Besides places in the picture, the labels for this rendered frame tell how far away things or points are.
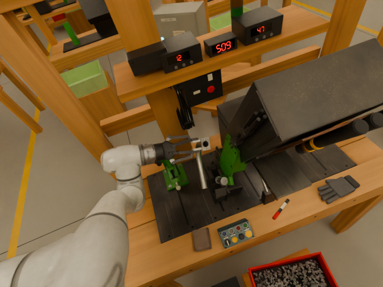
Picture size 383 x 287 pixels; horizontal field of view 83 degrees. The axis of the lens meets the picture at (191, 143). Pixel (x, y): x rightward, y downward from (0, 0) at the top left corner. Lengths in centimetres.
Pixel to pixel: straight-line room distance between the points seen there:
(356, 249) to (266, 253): 67
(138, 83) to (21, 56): 39
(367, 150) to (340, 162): 19
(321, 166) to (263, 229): 48
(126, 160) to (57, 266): 54
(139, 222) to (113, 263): 90
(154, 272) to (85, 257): 80
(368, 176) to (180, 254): 101
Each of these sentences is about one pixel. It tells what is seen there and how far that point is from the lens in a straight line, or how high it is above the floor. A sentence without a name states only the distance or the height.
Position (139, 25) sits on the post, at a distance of 90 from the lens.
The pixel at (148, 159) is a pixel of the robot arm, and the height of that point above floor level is 132.
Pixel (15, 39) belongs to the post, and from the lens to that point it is 96.
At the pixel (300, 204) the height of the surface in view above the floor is 90.
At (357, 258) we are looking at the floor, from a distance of 221.
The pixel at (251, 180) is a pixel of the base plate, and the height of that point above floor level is 90.
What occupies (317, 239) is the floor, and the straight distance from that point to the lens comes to 216.
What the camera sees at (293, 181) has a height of 113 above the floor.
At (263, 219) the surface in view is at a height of 90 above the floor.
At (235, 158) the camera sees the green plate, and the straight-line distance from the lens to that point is 93.
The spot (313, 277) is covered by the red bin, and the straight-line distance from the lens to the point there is 116.
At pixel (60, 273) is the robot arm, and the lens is 39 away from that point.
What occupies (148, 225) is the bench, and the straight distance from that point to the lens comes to 126.
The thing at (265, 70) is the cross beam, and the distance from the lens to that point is 134.
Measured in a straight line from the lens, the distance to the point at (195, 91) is 95.
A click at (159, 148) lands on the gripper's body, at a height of 133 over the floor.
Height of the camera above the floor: 199
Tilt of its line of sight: 49 degrees down
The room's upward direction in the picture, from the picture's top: 16 degrees counter-clockwise
